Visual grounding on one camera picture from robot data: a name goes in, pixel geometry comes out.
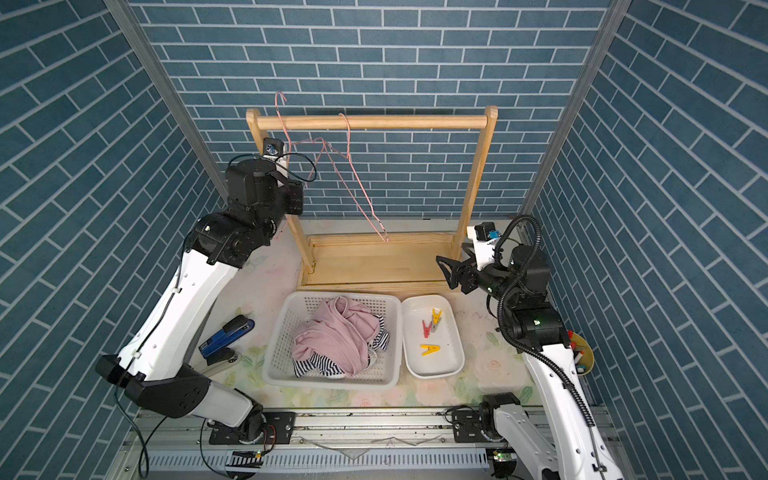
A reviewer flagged pink hanger with pink top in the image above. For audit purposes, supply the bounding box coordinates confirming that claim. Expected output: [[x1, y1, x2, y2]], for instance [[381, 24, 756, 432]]
[[274, 91, 331, 166]]

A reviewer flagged yellow clothespin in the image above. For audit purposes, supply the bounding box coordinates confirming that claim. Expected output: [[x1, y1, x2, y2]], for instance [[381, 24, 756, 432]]
[[420, 344, 441, 357], [430, 308, 442, 332]]

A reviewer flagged pink wire hanger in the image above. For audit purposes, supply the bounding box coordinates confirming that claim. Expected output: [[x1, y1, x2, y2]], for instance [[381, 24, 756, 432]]
[[323, 113, 390, 243]]

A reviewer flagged pink tank top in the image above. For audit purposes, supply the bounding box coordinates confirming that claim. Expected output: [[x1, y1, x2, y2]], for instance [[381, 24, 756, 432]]
[[291, 296, 390, 379]]

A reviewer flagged blue white striped tank top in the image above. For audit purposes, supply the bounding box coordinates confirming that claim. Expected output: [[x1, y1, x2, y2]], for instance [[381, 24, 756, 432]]
[[291, 315, 390, 379]]

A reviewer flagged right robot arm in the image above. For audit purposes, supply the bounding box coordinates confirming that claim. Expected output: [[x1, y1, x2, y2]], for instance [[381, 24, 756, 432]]
[[436, 214, 623, 479]]

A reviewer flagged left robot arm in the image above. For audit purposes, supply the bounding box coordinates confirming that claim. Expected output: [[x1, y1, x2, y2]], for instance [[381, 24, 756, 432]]
[[95, 155, 303, 441]]

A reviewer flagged white plastic tray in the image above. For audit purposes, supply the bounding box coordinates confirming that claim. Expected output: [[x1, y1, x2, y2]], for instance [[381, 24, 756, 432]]
[[402, 295, 465, 380]]

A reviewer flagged wooden clothes rack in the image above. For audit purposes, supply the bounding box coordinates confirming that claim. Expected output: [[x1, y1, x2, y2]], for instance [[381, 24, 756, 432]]
[[245, 105, 499, 295]]

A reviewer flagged white plastic basket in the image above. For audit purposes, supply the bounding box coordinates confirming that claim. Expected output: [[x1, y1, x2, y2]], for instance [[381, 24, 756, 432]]
[[262, 291, 403, 390]]

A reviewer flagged yellow cup with pens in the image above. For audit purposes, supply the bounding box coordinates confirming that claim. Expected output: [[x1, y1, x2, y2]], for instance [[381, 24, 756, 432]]
[[568, 330, 595, 376]]

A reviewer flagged blue stapler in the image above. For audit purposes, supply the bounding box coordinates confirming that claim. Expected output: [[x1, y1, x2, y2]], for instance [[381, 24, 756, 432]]
[[198, 315, 255, 360]]

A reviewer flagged white stapler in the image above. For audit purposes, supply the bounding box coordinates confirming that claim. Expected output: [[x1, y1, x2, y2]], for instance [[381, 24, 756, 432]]
[[201, 347, 241, 376]]

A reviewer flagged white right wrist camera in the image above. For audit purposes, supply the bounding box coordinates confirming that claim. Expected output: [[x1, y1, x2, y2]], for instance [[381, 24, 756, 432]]
[[467, 222, 500, 271]]

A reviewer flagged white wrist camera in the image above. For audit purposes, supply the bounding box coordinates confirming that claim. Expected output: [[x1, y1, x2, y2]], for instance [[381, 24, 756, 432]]
[[467, 222, 500, 271], [262, 137, 289, 175]]

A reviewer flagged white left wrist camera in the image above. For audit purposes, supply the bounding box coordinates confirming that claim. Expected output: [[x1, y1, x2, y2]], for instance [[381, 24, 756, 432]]
[[262, 137, 289, 175]]

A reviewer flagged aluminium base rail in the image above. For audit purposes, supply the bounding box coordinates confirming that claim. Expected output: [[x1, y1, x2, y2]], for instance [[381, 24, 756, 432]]
[[106, 407, 535, 479]]

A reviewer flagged aluminium corner post left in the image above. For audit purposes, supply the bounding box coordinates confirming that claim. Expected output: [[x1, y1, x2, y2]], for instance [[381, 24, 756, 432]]
[[104, 0, 228, 199]]

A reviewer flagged aluminium corner post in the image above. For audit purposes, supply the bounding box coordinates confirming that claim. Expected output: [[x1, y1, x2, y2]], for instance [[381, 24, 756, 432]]
[[104, 0, 228, 199], [520, 0, 631, 214]]

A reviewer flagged aluminium corner post right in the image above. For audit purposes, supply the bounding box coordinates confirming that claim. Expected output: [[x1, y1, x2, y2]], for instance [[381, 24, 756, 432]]
[[520, 0, 631, 214]]

